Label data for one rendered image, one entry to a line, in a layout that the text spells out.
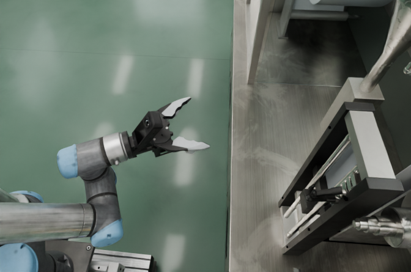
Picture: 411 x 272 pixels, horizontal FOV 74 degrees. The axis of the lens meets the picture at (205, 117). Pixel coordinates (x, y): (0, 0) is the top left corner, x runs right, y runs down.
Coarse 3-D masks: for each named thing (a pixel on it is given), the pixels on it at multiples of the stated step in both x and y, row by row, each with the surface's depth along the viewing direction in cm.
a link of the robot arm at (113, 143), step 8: (104, 136) 67; (112, 136) 66; (120, 136) 67; (104, 144) 65; (112, 144) 65; (120, 144) 65; (112, 152) 65; (120, 152) 65; (112, 160) 65; (120, 160) 66
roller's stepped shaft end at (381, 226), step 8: (376, 216) 46; (384, 216) 46; (352, 224) 47; (360, 224) 45; (368, 224) 45; (376, 224) 45; (384, 224) 45; (392, 224) 45; (368, 232) 45; (376, 232) 45; (384, 232) 45; (392, 232) 45
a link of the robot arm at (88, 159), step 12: (84, 144) 65; (96, 144) 65; (60, 156) 63; (72, 156) 63; (84, 156) 63; (96, 156) 64; (60, 168) 62; (72, 168) 63; (84, 168) 64; (96, 168) 65
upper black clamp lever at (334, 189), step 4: (332, 188) 46; (336, 188) 45; (340, 188) 45; (312, 192) 47; (316, 192) 47; (320, 192) 46; (324, 192) 46; (328, 192) 46; (332, 192) 45; (336, 192) 45; (340, 192) 45; (312, 196) 47; (316, 196) 47; (320, 196) 47
